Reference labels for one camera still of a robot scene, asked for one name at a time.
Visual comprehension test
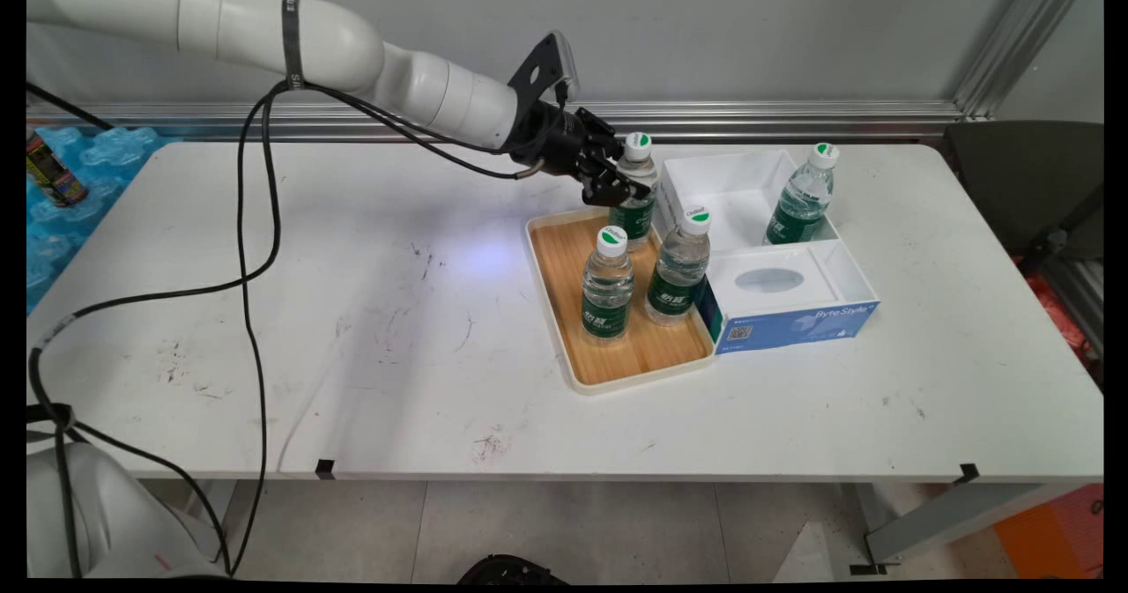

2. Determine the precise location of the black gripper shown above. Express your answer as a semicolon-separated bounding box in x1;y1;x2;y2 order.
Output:
507;102;653;211

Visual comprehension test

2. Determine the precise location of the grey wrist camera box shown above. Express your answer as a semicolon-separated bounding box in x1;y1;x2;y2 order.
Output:
550;30;583;106

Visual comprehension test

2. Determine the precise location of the orange box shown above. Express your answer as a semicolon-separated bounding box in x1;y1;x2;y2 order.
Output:
994;485;1104;579

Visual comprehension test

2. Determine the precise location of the grey table leg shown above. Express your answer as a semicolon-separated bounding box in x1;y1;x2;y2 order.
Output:
849;483;1058;574

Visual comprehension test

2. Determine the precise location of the wooden tray with cream rim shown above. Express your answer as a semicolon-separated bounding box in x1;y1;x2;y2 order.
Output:
526;205;716;396

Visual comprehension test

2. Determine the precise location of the printed drink can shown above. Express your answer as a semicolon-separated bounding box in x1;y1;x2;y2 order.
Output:
26;130;90;209

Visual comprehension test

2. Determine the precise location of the long aluminium wall rail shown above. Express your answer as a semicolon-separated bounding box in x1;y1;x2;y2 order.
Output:
26;100;968;145

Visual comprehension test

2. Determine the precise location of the blue white tissue box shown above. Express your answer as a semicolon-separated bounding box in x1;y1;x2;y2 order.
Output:
701;239;880;356

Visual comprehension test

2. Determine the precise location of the blue bubble foam sheet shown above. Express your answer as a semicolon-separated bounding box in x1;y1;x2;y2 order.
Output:
26;126;179;312

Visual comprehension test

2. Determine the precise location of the black cable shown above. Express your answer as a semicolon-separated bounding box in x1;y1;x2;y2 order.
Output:
26;82;114;131
225;82;503;576
26;402;232;576
26;82;540;409

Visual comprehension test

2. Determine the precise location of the water bottle green label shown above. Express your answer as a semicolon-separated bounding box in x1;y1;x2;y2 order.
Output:
763;142;840;246
608;131;660;253
580;226;635;345
643;208;713;327

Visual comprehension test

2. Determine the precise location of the grey strap on arm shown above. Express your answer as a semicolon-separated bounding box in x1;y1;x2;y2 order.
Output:
280;0;306;92

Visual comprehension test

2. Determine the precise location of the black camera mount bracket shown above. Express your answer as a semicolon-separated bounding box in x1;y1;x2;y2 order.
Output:
507;33;565;107

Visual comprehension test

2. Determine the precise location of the upright aluminium corner rail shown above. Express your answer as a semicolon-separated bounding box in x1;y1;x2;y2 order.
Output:
952;0;1094;123

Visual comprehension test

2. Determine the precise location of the red plastic bag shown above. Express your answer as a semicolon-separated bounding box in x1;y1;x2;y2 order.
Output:
1012;256;1092;367

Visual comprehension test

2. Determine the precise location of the aluminium frame behind chair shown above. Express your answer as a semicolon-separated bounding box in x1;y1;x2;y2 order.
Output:
1043;254;1104;382

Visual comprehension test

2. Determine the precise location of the white open box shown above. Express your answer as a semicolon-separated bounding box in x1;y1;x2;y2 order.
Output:
657;148;842;255

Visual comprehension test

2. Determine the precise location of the black object on floor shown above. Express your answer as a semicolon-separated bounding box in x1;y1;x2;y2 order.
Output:
458;555;570;585

